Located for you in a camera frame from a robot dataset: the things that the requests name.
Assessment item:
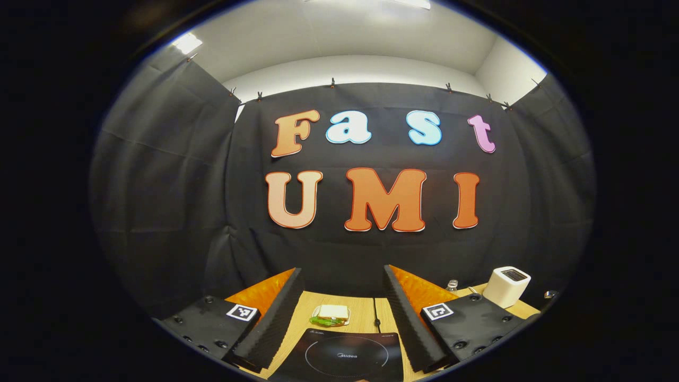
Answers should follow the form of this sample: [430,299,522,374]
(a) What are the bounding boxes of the white toaster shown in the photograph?
[482,266,532,309]

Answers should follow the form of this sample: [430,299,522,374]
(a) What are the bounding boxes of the small white plate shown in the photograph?
[311,305,351,326]

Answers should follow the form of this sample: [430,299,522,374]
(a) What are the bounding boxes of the black induction cooktop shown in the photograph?
[268,328,405,382]

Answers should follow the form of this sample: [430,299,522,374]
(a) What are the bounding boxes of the ceiling light panel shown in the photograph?
[305,0,430,10]
[172,33,203,54]

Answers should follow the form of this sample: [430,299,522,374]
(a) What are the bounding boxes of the row of backdrop clips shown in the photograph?
[186,53,542,112]

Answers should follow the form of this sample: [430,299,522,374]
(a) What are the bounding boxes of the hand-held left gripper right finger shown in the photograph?
[383,264,536,374]

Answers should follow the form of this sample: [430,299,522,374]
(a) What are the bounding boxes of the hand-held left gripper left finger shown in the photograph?
[154,267,306,374]

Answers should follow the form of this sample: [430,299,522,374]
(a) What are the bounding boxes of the sandwich with lettuce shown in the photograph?
[310,305,349,327]

